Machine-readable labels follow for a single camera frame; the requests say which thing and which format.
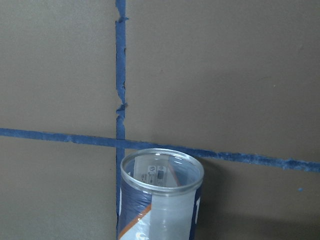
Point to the clear Wilson tennis ball can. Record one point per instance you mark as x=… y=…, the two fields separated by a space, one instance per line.
x=159 y=195

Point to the brown paper table cover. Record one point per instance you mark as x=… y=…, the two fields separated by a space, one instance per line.
x=237 y=76

